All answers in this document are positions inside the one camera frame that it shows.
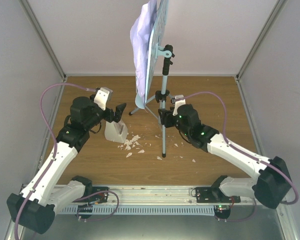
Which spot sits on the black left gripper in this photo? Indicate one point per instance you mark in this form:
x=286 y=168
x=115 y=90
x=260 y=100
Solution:
x=109 y=117

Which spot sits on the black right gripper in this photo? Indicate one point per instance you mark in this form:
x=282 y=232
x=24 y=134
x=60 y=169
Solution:
x=165 y=118

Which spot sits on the light blue music stand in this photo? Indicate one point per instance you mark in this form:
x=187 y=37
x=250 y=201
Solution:
x=156 y=50

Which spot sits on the white metronome body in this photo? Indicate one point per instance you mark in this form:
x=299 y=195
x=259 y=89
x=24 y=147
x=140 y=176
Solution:
x=116 y=131

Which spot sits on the lilac sheet music paper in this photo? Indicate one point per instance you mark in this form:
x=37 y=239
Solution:
x=140 y=34

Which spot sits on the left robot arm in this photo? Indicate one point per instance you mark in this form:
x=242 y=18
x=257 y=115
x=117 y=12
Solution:
x=36 y=206

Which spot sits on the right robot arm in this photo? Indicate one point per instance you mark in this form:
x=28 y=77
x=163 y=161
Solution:
x=269 y=178

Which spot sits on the white debris flakes pile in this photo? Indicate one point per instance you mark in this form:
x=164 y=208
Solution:
x=146 y=144

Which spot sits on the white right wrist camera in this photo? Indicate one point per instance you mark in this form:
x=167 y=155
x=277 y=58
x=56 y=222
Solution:
x=177 y=101

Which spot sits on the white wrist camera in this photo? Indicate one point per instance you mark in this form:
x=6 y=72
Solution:
x=177 y=101
x=102 y=96

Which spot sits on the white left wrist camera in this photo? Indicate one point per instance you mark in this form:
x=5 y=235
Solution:
x=102 y=96

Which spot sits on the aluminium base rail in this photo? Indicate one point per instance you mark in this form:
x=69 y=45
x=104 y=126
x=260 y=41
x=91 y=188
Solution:
x=165 y=195

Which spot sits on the grey slotted cable duct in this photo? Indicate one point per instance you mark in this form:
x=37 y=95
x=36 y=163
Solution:
x=185 y=210

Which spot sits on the left aluminium frame post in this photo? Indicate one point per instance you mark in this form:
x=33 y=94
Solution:
x=42 y=36

